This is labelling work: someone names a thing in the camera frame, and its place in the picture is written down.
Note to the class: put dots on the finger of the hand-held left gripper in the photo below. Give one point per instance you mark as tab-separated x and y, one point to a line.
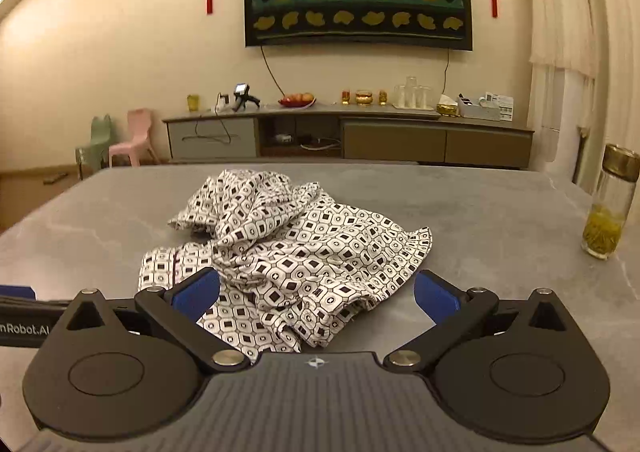
17	293

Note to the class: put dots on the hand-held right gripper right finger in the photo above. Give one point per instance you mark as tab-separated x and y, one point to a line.
436	296

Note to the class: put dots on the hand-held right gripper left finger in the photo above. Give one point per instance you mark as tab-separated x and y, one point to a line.
197	293

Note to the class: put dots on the black white patterned garment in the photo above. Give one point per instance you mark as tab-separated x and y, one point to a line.
300	242

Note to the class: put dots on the long low television cabinet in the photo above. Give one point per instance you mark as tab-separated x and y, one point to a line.
395	142

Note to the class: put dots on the green plastic child chair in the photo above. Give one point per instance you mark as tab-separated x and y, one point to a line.
95	147

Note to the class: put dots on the pink plastic child chair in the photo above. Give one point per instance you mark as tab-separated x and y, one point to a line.
136	137

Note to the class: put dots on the gold tissue box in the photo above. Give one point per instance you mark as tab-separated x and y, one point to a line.
447	108

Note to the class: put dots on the white storage box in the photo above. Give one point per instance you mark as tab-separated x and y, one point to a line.
472	109

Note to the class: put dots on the yellow cup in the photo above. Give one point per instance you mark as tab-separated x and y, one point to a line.
193	103

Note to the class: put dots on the glass tea bottle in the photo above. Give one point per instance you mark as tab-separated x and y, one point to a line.
607	212

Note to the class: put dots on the white charger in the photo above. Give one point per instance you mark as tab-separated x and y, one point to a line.
222	103

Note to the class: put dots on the white printed carton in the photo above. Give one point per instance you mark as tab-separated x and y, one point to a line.
505	107

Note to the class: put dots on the black handheld device with screen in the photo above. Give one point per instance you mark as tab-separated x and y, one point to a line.
242	96

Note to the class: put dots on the gold bowl ornament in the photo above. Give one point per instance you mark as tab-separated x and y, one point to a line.
363	99

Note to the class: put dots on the red plate of fruit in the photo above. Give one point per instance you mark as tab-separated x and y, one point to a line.
297	100

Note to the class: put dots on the white lace curtain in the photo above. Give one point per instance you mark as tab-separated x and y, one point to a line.
557	7

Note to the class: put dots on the cream curtain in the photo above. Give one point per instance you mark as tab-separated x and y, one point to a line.
617	32

